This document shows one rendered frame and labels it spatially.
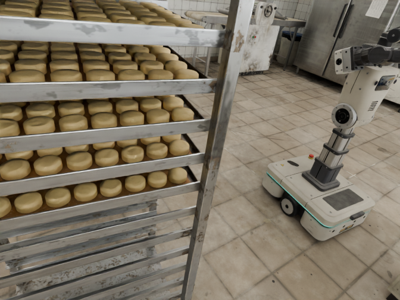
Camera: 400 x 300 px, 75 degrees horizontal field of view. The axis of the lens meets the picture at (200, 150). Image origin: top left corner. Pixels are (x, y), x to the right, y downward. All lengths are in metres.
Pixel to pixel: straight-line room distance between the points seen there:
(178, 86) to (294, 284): 1.49
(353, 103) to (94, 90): 1.56
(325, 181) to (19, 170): 1.84
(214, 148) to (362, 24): 4.77
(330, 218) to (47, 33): 1.77
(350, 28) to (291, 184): 3.71
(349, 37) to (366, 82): 3.57
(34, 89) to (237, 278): 1.46
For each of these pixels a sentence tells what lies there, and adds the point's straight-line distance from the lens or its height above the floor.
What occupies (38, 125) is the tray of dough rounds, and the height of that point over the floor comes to 1.15.
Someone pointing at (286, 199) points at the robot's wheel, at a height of 0.13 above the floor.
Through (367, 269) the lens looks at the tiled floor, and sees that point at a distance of 2.13.
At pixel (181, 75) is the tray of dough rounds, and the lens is 0.56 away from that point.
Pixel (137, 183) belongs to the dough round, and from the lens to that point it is 0.67.
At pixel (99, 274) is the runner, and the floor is 0.71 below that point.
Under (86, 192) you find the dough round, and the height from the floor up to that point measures 0.97.
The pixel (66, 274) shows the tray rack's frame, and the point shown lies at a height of 0.15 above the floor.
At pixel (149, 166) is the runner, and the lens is 0.59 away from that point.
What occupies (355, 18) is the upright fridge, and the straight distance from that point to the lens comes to 5.30.
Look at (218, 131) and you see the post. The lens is 0.56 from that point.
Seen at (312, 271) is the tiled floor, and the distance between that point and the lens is 1.91.
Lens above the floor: 1.41
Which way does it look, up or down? 33 degrees down
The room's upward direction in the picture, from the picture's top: 9 degrees clockwise
